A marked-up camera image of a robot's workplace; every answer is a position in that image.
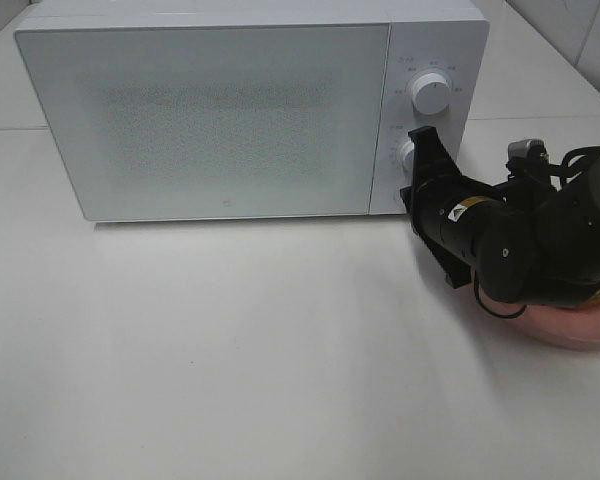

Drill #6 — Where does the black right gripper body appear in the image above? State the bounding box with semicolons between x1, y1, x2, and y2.
412;176;510;265

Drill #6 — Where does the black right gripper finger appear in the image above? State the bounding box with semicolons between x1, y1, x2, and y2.
408;126;462;200
399;187;472;289

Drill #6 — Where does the white timer knob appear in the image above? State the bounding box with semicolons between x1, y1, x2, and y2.
395;140;415;172

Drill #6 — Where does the round white door button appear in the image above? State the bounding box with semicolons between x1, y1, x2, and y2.
394;188;405;210

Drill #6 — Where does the pink round plate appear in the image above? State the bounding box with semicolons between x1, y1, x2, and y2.
473;286;600;351

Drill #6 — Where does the white microwave door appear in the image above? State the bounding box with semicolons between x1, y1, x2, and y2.
15;25;389;222

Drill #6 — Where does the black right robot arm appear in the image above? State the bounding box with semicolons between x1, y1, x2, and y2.
400;126;600;307

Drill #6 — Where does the upper white power knob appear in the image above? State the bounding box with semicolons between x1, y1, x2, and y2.
411;71;451;115

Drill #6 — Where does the white microwave oven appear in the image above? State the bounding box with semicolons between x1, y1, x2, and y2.
14;1;489;216

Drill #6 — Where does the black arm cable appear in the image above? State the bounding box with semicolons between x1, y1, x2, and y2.
472;279;527;319

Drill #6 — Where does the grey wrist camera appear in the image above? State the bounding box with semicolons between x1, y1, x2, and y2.
506;138;549;175

